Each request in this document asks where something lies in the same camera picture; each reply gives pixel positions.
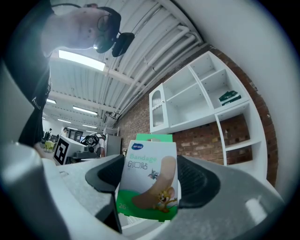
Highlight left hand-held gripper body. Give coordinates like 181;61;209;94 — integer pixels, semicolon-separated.
52;136;99;166

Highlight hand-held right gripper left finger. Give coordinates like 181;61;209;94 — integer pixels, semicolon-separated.
57;154;125;234

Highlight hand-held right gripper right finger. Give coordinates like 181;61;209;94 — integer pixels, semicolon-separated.
163;155;286;240

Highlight green and white product packet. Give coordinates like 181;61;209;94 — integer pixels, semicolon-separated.
115;133;179;223

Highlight grey metal cabinet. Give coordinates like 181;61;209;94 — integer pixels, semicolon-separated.
105;134;123;157

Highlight person's black shirt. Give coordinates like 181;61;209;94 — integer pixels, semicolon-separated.
4;0;54;149

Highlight stack of green books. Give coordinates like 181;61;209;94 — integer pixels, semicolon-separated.
218;90;242;106

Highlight person's face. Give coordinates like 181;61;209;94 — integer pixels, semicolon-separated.
41;3;113;51

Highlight person's black glasses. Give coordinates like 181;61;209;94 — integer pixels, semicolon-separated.
93;14;113;54

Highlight row of white ceiling pipes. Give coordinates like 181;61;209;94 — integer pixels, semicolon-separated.
103;0;205;122

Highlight white wall shelf unit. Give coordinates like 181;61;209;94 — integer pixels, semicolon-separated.
149;51;268;187

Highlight black head-worn camera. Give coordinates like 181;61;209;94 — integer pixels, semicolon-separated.
103;6;136;58

